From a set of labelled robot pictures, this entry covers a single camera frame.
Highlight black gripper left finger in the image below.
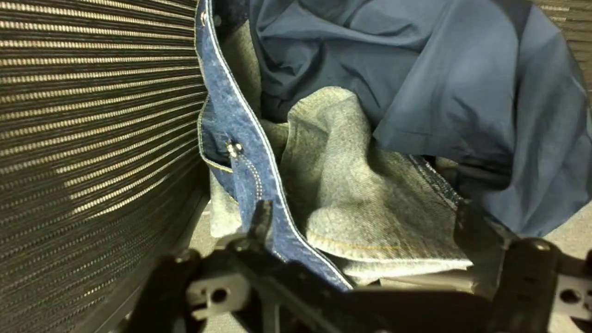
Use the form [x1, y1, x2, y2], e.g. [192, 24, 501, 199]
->
[229, 199, 272, 253]

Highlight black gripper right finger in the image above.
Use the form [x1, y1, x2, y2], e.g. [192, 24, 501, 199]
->
[453, 201, 516, 290]

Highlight blue denim jacket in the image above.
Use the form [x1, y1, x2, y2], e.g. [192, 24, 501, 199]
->
[194, 0, 592, 288]

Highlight black mesh office chair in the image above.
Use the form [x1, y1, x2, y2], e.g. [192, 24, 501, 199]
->
[0, 0, 211, 333]

